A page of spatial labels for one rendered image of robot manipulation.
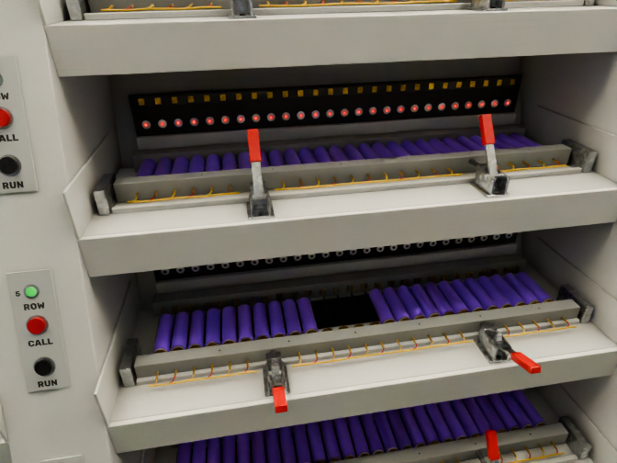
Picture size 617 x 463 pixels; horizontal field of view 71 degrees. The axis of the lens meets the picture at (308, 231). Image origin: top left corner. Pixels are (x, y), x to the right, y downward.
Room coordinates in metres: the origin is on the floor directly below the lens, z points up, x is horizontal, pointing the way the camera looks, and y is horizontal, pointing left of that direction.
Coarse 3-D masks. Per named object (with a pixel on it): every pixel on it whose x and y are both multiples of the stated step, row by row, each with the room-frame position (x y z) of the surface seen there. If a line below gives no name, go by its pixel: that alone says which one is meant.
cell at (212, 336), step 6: (210, 312) 0.55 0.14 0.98; (216, 312) 0.56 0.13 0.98; (210, 318) 0.54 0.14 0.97; (216, 318) 0.55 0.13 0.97; (210, 324) 0.53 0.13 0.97; (216, 324) 0.53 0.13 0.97; (210, 330) 0.52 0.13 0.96; (216, 330) 0.52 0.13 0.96; (210, 336) 0.51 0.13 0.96; (216, 336) 0.51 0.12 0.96; (210, 342) 0.51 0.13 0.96; (216, 342) 0.51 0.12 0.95
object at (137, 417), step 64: (384, 256) 0.63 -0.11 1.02; (448, 256) 0.65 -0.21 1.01; (128, 320) 0.53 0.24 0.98; (128, 384) 0.46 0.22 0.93; (192, 384) 0.47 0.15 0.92; (256, 384) 0.47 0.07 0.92; (320, 384) 0.46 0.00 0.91; (384, 384) 0.46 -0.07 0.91; (448, 384) 0.48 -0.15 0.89; (512, 384) 0.49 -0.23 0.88; (128, 448) 0.43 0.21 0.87
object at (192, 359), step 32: (416, 320) 0.53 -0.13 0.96; (448, 320) 0.52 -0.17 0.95; (480, 320) 0.52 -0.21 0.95; (512, 320) 0.53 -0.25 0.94; (544, 320) 0.54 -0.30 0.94; (192, 352) 0.48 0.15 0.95; (224, 352) 0.48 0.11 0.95; (256, 352) 0.48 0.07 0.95; (288, 352) 0.49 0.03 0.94; (320, 352) 0.50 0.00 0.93; (160, 384) 0.46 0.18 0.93
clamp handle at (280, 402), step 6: (276, 366) 0.45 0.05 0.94; (276, 372) 0.46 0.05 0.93; (276, 378) 0.44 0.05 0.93; (276, 384) 0.43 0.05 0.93; (282, 384) 0.43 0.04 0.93; (276, 390) 0.41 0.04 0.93; (282, 390) 0.41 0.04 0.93; (276, 396) 0.40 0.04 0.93; (282, 396) 0.40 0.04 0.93; (276, 402) 0.39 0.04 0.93; (282, 402) 0.39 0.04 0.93; (276, 408) 0.39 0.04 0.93; (282, 408) 0.39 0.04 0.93
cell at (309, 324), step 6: (300, 300) 0.57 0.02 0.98; (306, 300) 0.57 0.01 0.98; (300, 306) 0.57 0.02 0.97; (306, 306) 0.56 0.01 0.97; (300, 312) 0.56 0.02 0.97; (306, 312) 0.55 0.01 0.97; (312, 312) 0.56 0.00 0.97; (300, 318) 0.55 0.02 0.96; (306, 318) 0.54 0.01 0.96; (312, 318) 0.54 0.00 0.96; (306, 324) 0.53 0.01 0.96; (312, 324) 0.53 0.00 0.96; (306, 330) 0.52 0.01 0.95
